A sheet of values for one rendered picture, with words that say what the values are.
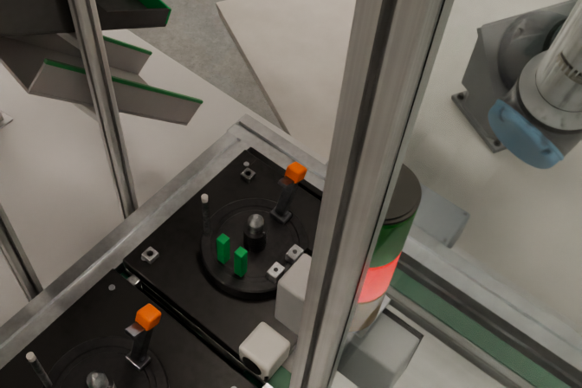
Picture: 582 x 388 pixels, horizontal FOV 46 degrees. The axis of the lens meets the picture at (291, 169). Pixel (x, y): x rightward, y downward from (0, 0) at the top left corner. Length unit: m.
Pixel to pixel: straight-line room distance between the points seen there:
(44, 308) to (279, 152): 0.38
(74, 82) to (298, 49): 0.58
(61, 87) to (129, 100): 0.11
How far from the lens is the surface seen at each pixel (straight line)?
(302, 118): 1.18
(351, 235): 0.38
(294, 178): 0.85
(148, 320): 0.75
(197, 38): 2.60
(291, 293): 0.57
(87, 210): 1.09
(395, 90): 0.29
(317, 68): 1.27
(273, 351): 0.82
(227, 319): 0.85
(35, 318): 0.91
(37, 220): 1.09
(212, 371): 0.83
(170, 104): 0.95
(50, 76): 0.80
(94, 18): 0.74
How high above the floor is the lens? 1.75
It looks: 53 degrees down
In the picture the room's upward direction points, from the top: 6 degrees clockwise
